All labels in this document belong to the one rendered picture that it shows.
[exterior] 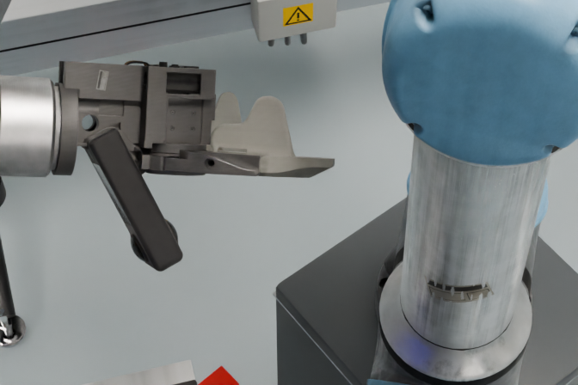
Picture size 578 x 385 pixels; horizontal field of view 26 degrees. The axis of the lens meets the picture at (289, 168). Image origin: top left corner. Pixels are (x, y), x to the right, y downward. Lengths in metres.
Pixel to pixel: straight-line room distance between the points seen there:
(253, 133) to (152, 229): 0.11
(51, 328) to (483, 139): 1.54
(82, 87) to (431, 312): 0.30
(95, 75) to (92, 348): 1.21
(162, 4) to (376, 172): 0.63
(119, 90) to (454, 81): 0.37
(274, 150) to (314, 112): 1.43
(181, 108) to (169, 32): 0.93
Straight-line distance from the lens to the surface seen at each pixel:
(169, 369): 1.11
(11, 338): 2.14
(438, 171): 0.75
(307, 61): 2.43
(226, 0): 1.85
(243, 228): 2.21
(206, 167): 0.92
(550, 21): 0.61
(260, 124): 0.93
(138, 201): 0.95
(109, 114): 0.95
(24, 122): 0.92
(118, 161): 0.94
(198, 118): 0.95
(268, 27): 1.84
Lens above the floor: 1.88
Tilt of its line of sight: 55 degrees down
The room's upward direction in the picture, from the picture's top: straight up
